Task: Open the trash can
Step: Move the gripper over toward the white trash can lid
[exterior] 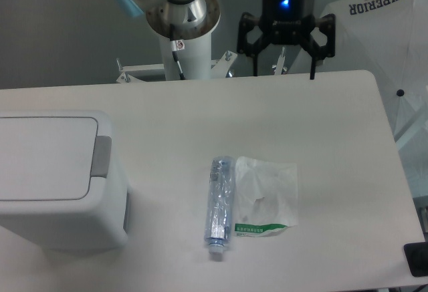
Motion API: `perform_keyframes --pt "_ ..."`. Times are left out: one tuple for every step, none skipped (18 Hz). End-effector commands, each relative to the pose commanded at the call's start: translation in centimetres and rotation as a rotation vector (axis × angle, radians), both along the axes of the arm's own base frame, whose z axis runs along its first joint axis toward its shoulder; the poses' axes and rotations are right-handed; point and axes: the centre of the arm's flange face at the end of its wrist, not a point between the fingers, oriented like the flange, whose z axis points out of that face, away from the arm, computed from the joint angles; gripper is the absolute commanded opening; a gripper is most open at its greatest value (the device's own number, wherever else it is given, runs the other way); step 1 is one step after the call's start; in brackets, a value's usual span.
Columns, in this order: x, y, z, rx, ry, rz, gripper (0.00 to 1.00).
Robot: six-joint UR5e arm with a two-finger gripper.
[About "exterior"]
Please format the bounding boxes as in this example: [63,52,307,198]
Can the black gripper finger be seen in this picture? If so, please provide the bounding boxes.
[300,13,336,80]
[236,12,274,77]

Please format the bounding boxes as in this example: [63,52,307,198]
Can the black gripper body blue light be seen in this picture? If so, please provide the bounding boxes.
[261,0,315,45]

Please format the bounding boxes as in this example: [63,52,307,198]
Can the white trash can grey button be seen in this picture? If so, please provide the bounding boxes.
[1,110,130,251]

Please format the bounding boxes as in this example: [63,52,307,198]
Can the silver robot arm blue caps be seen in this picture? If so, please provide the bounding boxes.
[117,0,336,81]

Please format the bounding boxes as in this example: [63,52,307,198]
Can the silver table clamp bolt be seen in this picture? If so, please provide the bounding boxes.
[272,46,288,76]

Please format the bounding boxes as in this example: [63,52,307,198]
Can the white umbrella Superior print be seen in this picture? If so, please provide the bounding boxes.
[288,0,428,146]

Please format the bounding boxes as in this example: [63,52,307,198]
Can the clear plastic bag green strip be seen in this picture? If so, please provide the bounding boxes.
[233,156,299,237]

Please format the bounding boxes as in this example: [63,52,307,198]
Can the crushed clear plastic bottle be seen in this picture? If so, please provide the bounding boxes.
[204,156,235,261]

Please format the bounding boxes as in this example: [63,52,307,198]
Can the black device at table edge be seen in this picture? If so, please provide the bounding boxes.
[403,242,427,277]

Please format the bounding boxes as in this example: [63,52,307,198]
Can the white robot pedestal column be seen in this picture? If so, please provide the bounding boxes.
[158,33,211,81]

